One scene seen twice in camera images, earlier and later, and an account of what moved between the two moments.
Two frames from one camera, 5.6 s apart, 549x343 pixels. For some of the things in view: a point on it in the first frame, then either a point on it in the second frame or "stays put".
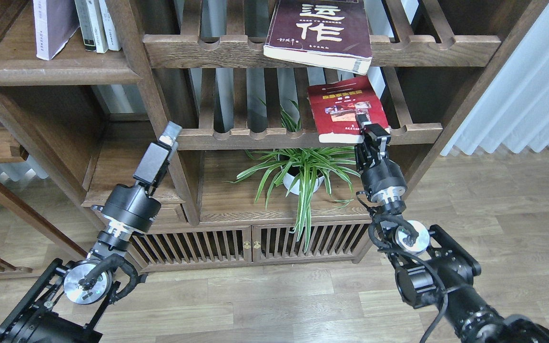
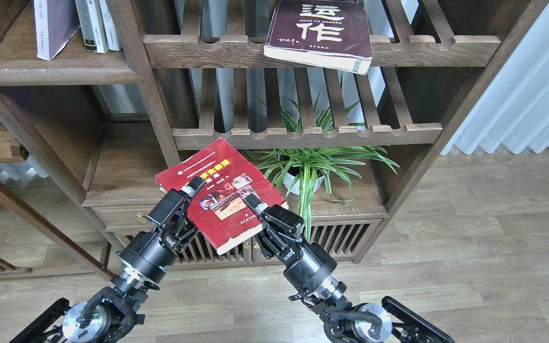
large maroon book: x=333 y=34 stays put
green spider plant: x=305 y=169 stays put
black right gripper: x=382 y=179 to x=306 y=263
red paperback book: x=335 y=105 to x=218 y=212
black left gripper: x=128 y=206 to x=152 y=254
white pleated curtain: x=532 y=102 stays put
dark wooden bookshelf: x=302 y=123 stays put
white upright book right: x=113 y=42 stays put
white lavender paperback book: x=55 y=21 stays put
